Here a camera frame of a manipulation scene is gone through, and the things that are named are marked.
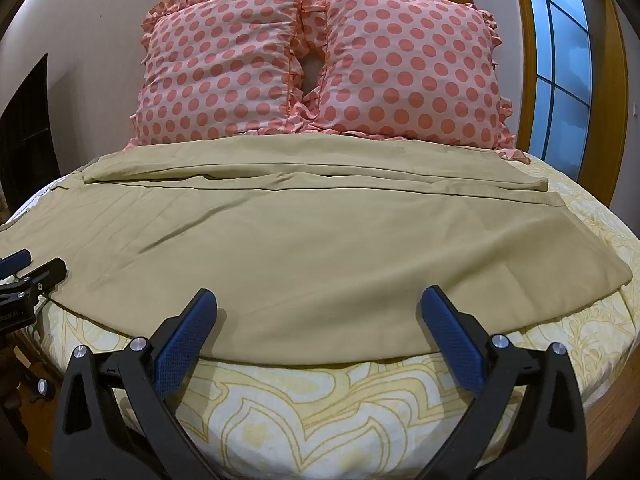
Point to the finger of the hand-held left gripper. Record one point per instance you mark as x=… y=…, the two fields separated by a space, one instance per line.
x=17 y=260
x=45 y=275

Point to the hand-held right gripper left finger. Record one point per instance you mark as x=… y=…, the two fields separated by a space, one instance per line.
x=181 y=345

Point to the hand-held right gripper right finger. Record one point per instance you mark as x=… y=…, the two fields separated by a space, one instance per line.
x=457 y=347

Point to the khaki pants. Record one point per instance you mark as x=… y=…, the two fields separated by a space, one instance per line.
x=320 y=245

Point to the dark cabinet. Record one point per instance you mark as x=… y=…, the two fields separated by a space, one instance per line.
x=25 y=125

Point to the bed with yellow patterned sheet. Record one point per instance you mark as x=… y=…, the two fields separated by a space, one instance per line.
x=320 y=410

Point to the pink polka dot pillow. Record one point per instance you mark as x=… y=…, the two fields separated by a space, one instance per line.
x=225 y=65
x=405 y=60

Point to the blue glass window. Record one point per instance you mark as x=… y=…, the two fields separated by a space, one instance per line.
x=560 y=60

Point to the wooden window frame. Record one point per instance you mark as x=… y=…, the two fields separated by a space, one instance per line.
x=610 y=100

